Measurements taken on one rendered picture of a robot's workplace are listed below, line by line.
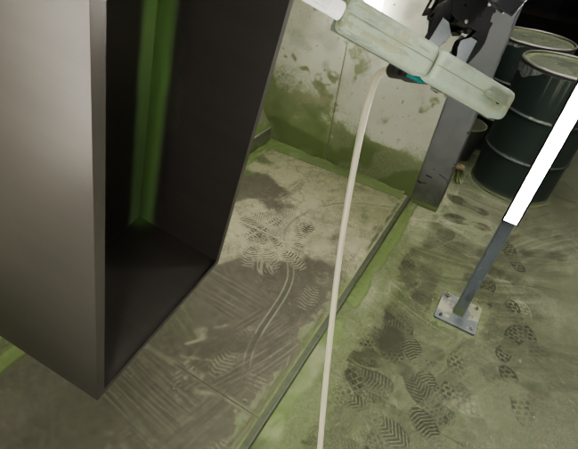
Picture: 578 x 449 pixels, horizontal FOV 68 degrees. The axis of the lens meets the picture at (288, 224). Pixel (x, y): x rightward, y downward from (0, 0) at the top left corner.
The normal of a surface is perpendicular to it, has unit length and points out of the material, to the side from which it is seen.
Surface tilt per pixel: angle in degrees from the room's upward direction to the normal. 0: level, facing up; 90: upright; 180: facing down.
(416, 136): 90
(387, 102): 90
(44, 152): 91
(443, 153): 90
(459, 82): 72
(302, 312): 0
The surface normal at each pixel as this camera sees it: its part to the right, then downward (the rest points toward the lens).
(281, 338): 0.11, -0.77
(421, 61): 0.21, 0.36
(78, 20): -0.41, 0.54
